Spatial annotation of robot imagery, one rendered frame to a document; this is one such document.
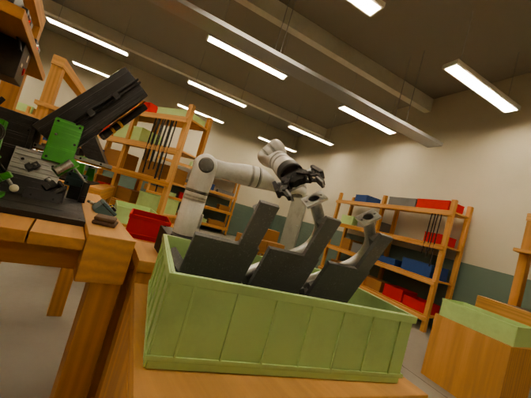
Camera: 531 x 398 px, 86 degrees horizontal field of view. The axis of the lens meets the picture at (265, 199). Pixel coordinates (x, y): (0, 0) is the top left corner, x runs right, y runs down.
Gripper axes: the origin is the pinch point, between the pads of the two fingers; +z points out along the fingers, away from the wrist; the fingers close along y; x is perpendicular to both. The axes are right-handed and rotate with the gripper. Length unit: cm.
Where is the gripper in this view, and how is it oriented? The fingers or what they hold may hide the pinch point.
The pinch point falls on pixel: (306, 190)
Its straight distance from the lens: 77.5
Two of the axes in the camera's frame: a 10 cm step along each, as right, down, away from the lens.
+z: 2.9, 4.6, -8.4
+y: 9.1, -4.0, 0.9
